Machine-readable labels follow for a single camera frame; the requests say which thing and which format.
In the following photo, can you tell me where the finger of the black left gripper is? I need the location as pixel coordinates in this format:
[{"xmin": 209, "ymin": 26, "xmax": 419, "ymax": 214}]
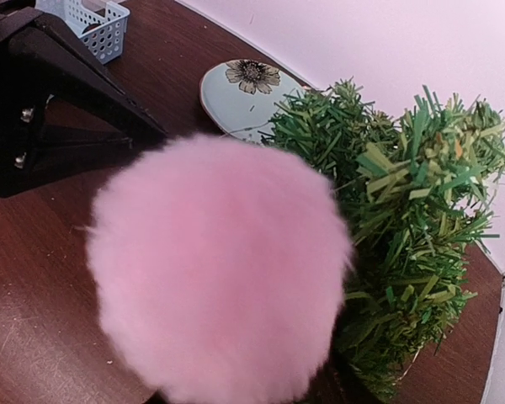
[{"xmin": 0, "ymin": 8, "xmax": 167, "ymax": 198}]

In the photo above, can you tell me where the fairy light string wire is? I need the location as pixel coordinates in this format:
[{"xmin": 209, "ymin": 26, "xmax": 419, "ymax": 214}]
[{"xmin": 222, "ymin": 83, "xmax": 333, "ymax": 140}]

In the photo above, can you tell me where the pink pompom ornament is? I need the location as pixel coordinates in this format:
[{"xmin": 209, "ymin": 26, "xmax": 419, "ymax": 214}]
[{"xmin": 86, "ymin": 135, "xmax": 354, "ymax": 403}]

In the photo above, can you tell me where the small green christmas tree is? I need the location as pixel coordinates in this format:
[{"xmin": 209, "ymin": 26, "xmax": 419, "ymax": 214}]
[{"xmin": 262, "ymin": 80, "xmax": 505, "ymax": 403}]

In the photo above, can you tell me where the light blue plastic basket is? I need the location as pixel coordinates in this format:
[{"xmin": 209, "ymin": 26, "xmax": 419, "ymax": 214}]
[{"xmin": 35, "ymin": 0, "xmax": 130, "ymax": 64}]

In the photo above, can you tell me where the light blue flower plate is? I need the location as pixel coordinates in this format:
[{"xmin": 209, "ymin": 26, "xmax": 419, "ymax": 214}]
[{"xmin": 199, "ymin": 59, "xmax": 306, "ymax": 144}]

